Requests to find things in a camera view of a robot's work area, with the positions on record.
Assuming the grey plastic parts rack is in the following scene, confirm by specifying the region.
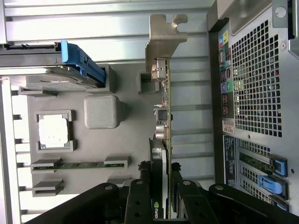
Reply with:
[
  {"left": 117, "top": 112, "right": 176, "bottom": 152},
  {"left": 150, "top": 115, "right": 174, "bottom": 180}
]
[{"left": 18, "top": 63, "right": 164, "bottom": 199}]

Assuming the hard disk in blue caddy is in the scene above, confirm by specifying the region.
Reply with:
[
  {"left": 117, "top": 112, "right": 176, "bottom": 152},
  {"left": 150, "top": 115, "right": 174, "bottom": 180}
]
[{"left": 0, "top": 40, "right": 106, "bottom": 91}]

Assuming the blue slot latch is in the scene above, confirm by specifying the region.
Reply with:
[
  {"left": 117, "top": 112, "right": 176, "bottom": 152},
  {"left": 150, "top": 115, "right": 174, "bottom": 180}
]
[
  {"left": 257, "top": 174, "right": 287, "bottom": 195},
  {"left": 270, "top": 195, "right": 290, "bottom": 212},
  {"left": 270, "top": 154, "right": 288, "bottom": 176}
]

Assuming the black PC case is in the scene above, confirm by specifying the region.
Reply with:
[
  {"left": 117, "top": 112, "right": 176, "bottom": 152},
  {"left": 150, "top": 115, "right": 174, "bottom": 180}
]
[{"left": 206, "top": 0, "right": 299, "bottom": 213}]

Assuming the green RAM stick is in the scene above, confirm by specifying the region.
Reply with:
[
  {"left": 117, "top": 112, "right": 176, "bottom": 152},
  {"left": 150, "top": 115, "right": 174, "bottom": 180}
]
[{"left": 31, "top": 162, "right": 125, "bottom": 170}]

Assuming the silver CPU chip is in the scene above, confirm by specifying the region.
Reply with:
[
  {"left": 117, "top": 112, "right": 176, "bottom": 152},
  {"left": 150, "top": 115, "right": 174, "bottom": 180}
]
[{"left": 38, "top": 116, "right": 71, "bottom": 149}]

